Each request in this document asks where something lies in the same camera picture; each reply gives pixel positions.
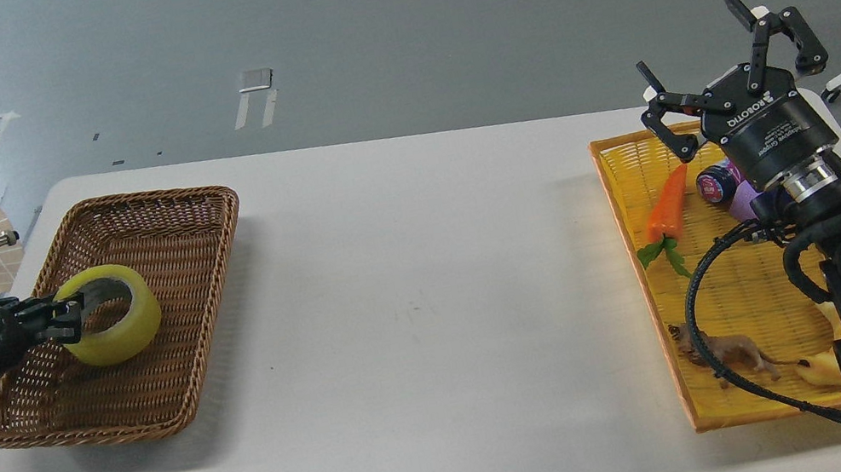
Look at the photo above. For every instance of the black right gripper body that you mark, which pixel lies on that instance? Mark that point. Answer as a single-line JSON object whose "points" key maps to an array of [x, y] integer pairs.
{"points": [[766, 135]]}

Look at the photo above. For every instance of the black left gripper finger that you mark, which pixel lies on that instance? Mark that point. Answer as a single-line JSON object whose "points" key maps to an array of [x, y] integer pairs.
{"points": [[47, 309], [64, 331]]}

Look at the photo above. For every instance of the yellow tape roll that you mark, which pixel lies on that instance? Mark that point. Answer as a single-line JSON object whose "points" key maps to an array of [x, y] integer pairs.
{"points": [[129, 335]]}

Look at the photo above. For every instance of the small purple can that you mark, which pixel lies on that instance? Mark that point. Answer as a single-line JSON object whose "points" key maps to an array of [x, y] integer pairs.
{"points": [[718, 183]]}

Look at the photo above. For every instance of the orange toy carrot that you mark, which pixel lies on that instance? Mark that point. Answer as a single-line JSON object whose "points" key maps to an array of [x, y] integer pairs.
{"points": [[665, 224]]}

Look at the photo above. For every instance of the purple foam block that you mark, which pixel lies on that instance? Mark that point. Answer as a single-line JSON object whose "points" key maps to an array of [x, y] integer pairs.
{"points": [[740, 206]]}

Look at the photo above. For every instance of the brown wicker basket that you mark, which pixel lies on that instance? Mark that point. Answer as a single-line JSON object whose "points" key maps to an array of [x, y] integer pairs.
{"points": [[179, 240]]}

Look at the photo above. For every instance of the yellow plastic basket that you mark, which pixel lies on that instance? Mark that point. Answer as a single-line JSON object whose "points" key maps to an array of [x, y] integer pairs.
{"points": [[745, 292]]}

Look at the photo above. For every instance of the toy croissant bread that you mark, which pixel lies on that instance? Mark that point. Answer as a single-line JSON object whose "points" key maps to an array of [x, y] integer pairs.
{"points": [[822, 369]]}

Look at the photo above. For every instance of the brown toy lion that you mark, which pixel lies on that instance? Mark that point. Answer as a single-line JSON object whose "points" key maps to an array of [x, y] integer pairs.
{"points": [[726, 349]]}

